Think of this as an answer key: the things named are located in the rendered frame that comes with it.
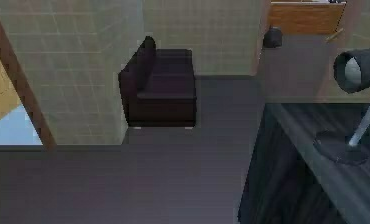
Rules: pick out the black armchair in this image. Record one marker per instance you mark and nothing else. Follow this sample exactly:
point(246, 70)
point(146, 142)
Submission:
point(163, 90)

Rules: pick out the black round bin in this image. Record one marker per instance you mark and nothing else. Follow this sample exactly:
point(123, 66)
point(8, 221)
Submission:
point(272, 37)

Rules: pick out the dark wooden desk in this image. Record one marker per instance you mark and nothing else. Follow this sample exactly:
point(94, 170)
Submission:
point(313, 173)

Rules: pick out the brown wooden cabinet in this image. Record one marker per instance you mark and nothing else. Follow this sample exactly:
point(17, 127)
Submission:
point(304, 18)

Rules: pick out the black desk lamp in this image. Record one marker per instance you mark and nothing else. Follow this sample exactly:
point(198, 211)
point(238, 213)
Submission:
point(356, 71)

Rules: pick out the brown framed window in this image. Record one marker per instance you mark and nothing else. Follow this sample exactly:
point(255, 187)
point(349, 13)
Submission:
point(9, 100)

